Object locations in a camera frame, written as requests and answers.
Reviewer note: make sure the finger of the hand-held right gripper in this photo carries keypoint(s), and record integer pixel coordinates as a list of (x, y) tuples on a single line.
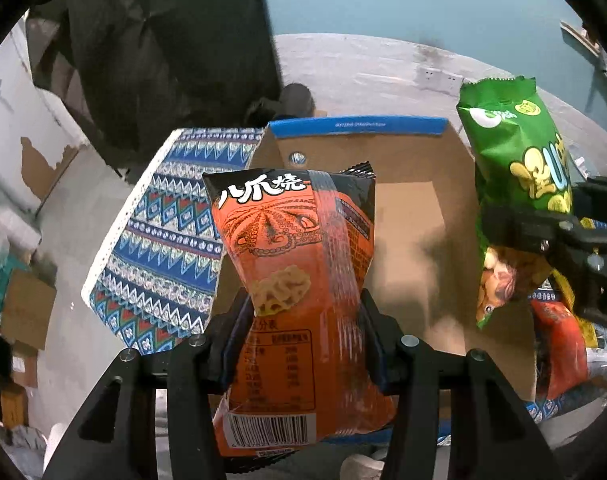
[(528, 230), (603, 195)]

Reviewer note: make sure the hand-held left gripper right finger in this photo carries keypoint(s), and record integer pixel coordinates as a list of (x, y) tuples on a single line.
[(374, 347)]

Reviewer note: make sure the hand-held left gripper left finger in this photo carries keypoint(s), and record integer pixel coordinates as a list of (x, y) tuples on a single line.
[(233, 342)]

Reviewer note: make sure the green snack bag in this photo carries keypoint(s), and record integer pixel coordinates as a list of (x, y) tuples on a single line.
[(513, 160)]

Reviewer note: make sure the cardboard box with blue rim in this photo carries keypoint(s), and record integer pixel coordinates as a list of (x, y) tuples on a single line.
[(423, 240)]

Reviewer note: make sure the orange octopus print snack bag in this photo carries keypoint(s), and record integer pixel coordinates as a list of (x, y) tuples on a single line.
[(293, 240)]

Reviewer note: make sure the yellow snack bag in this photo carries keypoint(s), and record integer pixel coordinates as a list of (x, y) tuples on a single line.
[(586, 332)]

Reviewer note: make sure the red snack bag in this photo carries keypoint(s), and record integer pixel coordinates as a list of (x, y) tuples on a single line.
[(558, 350)]

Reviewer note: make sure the patterned blue tablecloth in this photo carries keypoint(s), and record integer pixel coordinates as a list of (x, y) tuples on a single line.
[(163, 240)]

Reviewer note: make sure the brown cardboard box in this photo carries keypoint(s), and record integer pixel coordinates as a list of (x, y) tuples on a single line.
[(28, 307)]

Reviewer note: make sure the black round object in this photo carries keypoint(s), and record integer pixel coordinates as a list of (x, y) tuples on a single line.
[(293, 100)]

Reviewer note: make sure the dark cabinet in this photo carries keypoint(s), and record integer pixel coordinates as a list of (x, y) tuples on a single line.
[(183, 35)]

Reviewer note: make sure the wooden wall shelf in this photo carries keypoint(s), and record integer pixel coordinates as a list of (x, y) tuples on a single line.
[(581, 37)]

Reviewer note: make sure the white wall socket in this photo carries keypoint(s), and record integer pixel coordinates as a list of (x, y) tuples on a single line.
[(426, 78), (451, 82)]

